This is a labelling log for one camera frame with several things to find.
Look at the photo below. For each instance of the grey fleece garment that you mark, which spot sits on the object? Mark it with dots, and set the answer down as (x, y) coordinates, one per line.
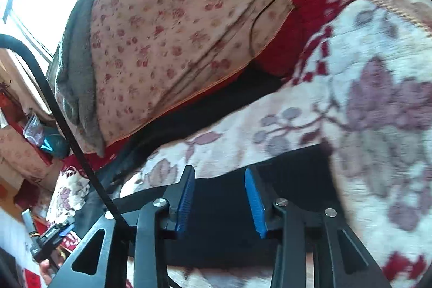
(77, 72)

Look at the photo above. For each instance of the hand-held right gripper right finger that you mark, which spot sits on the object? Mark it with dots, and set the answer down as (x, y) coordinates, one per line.
(255, 203)

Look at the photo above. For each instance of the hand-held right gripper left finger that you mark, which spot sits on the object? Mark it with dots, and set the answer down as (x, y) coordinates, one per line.
(186, 203)

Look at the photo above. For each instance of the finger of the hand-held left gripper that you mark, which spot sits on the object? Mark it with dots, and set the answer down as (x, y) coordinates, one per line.
(66, 229)

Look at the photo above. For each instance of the red and white floral blanket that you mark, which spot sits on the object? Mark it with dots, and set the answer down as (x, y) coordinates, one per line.
(371, 72)

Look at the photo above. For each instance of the person's left hand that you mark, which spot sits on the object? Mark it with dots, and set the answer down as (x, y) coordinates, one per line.
(50, 271)

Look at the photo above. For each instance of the clear plastic bag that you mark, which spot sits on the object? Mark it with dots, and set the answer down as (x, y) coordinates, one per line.
(33, 129)

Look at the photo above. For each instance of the black pants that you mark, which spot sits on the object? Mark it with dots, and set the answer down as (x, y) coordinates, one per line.
(219, 224)

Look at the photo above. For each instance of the teal bag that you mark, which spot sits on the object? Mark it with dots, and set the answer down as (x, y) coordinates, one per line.
(55, 143)

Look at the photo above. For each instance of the pale floral cloth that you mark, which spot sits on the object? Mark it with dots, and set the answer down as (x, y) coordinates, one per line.
(18, 149)

